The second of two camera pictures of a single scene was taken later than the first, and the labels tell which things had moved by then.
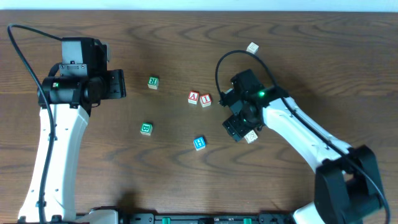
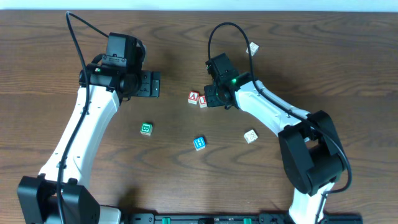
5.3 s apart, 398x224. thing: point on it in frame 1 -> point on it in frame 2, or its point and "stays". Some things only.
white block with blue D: [250, 137] stays
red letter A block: [193, 97] stays
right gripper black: [234, 128] -> [210, 99]
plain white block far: [252, 48] stays
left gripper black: [116, 83] -> [150, 83]
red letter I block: [205, 100] stays
